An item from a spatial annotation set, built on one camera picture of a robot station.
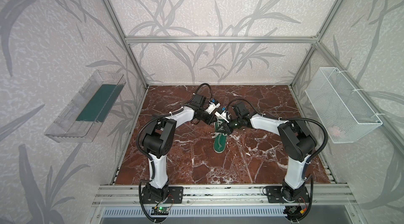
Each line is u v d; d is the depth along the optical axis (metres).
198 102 0.79
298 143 0.50
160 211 0.71
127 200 0.72
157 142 0.52
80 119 0.63
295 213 0.73
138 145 0.49
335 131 0.73
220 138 0.89
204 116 0.84
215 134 0.89
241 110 0.77
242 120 0.74
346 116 0.61
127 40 0.94
